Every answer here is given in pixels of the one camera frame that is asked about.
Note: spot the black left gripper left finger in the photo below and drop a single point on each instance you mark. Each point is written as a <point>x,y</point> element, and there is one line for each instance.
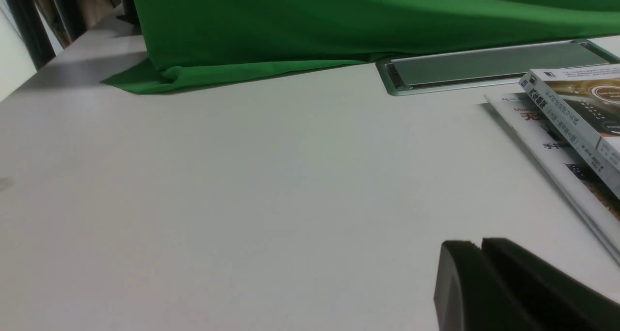
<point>470,296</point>

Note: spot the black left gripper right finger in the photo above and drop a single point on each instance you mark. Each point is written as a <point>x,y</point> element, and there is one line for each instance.
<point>554,299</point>

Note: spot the thin white magazine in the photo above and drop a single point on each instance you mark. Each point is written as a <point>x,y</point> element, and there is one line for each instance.
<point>595,203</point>

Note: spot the white autonomous driving book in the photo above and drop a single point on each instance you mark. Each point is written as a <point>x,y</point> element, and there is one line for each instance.
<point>583,105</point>

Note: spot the green backdrop cloth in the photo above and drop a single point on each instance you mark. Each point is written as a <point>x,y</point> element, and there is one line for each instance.
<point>201,43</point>

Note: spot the metal desk cable hatch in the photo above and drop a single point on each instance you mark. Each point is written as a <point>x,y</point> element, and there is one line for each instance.
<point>462,70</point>

